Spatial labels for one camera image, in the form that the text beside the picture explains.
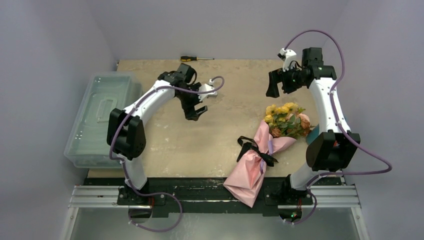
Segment pink wrapping paper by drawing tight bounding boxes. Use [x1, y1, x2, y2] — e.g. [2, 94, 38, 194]
[223, 120, 296, 208]

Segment flower bouquet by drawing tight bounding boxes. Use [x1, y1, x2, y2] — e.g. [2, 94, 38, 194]
[263, 102, 314, 139]

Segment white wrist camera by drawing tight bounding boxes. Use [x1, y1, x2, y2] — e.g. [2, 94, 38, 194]
[198, 79, 218, 102]
[277, 48, 297, 72]

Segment clear plastic storage box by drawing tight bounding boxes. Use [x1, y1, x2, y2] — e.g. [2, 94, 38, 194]
[64, 71, 144, 169]

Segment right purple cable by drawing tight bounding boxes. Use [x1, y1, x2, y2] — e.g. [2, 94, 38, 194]
[283, 29, 394, 226]

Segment purple cable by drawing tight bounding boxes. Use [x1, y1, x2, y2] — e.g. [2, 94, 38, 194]
[108, 75, 225, 232]
[283, 29, 394, 226]

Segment black aluminium base frame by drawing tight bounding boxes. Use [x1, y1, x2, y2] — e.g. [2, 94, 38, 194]
[69, 177, 360, 221]

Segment black printed ribbon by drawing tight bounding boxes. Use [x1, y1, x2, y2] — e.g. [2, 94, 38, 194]
[236, 136, 278, 167]

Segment teal vase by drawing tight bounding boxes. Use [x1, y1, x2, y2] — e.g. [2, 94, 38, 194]
[305, 124, 320, 146]

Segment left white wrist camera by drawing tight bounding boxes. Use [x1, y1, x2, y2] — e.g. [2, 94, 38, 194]
[198, 79, 218, 102]

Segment yellow black screwdriver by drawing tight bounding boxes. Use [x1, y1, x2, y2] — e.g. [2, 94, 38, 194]
[179, 55, 215, 62]

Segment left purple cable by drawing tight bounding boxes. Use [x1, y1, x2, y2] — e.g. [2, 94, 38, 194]
[108, 75, 225, 232]

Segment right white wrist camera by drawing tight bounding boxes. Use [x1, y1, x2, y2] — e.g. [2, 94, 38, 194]
[277, 48, 297, 72]

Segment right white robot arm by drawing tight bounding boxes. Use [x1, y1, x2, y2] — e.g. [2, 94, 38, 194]
[266, 47, 361, 204]

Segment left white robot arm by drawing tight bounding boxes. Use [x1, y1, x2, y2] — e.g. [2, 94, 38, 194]
[106, 63, 217, 205]

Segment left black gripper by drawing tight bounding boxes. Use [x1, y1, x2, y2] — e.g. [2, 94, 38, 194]
[176, 82, 207, 120]

